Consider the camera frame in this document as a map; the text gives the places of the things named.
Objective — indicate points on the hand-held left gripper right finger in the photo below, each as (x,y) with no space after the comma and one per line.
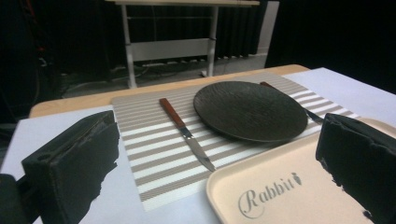
(358,155)

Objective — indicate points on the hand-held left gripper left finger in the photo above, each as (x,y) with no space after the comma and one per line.
(71,168)

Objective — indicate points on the beige plastic tray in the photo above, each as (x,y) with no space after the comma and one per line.
(289,189)

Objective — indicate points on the black textured plate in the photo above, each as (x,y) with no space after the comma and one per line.
(250,110)

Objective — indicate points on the white sheet table cover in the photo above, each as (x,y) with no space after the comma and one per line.
(351,93)

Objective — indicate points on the striped placemat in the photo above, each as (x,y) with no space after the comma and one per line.
(174,149)

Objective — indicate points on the white metal-frame desk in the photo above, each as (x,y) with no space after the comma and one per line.
(174,46)

